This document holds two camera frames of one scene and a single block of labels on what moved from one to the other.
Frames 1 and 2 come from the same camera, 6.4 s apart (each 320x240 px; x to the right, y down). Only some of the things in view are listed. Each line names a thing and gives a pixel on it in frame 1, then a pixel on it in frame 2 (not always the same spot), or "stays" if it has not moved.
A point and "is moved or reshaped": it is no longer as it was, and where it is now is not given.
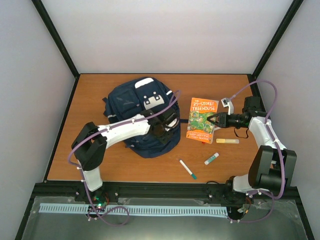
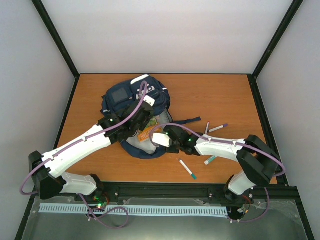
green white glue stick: (206, 162) stays
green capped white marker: (188, 170) stays
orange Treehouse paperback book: (199, 127) is moved or reshaped
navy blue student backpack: (133, 97) is moved or reshaped
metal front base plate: (248, 218) stays
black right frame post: (282, 28) stays
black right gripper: (223, 120) -> (173, 151)
